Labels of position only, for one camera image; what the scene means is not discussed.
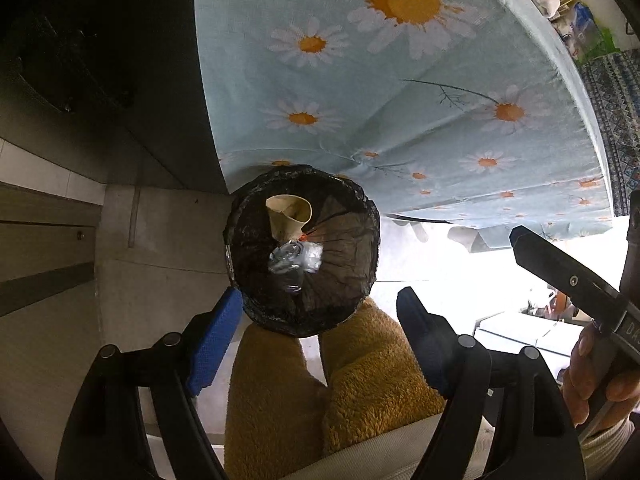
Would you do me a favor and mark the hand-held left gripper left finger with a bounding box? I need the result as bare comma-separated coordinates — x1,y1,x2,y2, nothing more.
55,287,246,480

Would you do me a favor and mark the person's right forearm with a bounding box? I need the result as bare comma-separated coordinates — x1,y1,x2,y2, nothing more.
575,417,640,480

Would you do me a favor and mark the round bin with black bag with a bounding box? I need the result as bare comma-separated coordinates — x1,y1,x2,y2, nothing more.
223,164,382,338

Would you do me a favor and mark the blue patterned cloth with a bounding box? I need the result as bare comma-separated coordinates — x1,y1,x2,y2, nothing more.
577,50,640,221

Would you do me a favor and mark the dark cabinet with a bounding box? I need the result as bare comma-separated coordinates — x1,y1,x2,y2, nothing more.
0,0,232,197

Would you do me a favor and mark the person's right hand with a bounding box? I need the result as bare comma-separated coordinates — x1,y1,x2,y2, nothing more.
562,322,640,428

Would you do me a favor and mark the beige paper cup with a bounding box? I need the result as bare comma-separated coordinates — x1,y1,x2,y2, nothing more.
265,194,314,244

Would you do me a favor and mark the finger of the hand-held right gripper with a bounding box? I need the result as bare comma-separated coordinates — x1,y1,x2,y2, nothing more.
509,225,627,322

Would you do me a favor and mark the person's white top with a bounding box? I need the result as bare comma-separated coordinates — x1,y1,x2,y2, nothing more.
295,410,496,480

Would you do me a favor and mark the daisy print blue tablecloth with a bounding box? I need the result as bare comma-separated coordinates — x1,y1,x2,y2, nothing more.
194,0,615,252

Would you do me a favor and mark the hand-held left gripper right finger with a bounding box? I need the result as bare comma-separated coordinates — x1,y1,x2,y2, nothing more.
396,286,587,480

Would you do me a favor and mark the crumpled clear plastic wrap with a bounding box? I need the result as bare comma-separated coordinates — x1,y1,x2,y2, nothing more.
267,240,324,295

